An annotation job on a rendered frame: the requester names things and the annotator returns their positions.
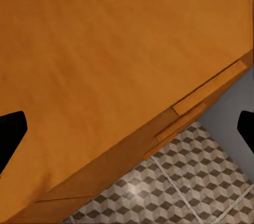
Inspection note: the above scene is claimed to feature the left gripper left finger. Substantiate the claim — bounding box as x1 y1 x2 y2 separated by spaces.
0 111 28 175

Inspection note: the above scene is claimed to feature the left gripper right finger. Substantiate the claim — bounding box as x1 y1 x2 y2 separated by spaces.
237 110 254 153

